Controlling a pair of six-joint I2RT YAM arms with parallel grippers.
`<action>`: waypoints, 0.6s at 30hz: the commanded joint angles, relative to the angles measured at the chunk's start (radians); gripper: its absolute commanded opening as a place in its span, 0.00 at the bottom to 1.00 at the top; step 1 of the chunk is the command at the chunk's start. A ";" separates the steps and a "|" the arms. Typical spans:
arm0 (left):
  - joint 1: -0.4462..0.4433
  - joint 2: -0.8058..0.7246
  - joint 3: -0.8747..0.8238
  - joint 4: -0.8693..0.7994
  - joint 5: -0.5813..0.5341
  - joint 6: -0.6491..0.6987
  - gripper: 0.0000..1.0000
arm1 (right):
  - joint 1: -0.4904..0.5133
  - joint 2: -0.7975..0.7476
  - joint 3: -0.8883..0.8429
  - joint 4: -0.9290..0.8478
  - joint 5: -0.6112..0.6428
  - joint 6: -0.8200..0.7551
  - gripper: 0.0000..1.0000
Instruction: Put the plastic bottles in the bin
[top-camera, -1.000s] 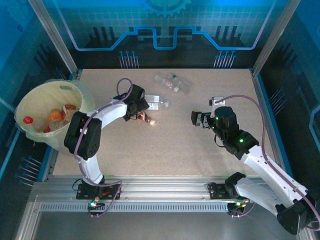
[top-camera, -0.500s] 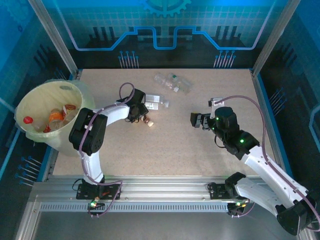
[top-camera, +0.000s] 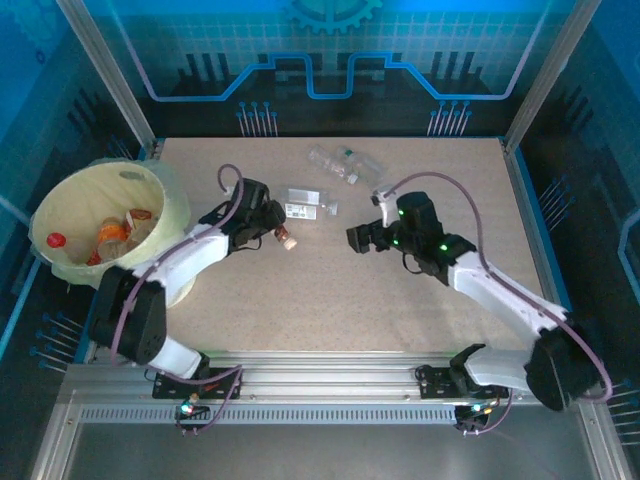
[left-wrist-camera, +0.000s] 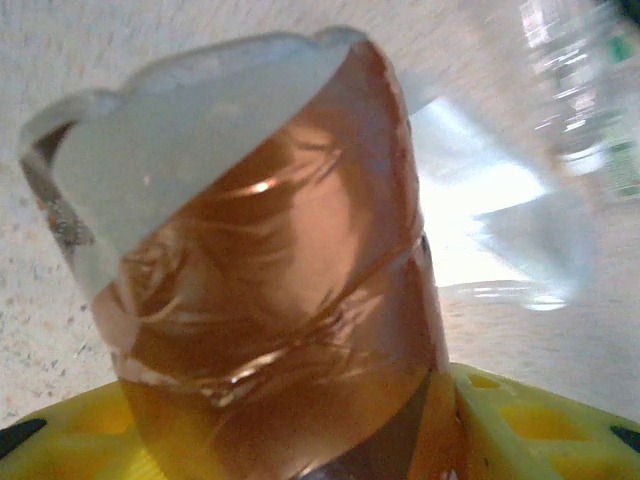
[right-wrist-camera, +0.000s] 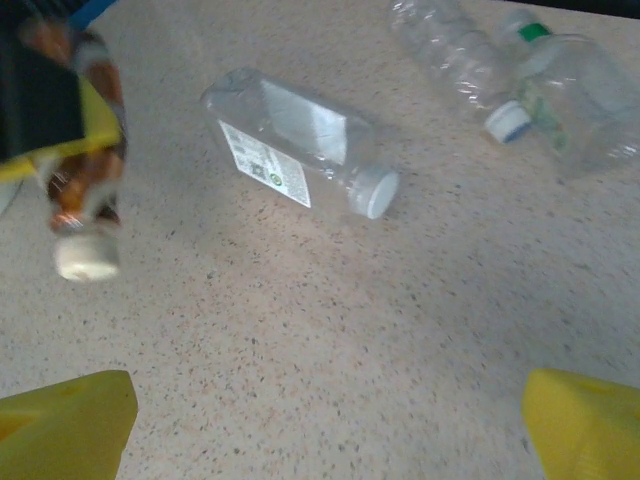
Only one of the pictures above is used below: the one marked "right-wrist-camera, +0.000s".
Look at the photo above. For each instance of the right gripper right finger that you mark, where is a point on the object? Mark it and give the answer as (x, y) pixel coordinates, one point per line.
(590, 435)

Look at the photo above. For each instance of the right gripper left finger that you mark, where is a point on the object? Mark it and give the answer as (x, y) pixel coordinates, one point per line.
(60, 430)

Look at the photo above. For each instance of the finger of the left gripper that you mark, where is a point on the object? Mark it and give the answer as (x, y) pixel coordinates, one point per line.
(35, 100)

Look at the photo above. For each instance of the brown label bottle white cap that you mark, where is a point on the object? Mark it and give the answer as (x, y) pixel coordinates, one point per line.
(85, 190)

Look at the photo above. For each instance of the square clear bottle white label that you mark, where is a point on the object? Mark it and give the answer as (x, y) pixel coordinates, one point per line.
(290, 125)

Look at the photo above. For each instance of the clear bottle green cap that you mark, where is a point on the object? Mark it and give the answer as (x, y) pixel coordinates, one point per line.
(590, 100)

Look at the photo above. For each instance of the crumpled clear plastic bottle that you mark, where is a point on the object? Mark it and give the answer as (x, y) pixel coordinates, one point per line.
(450, 55)

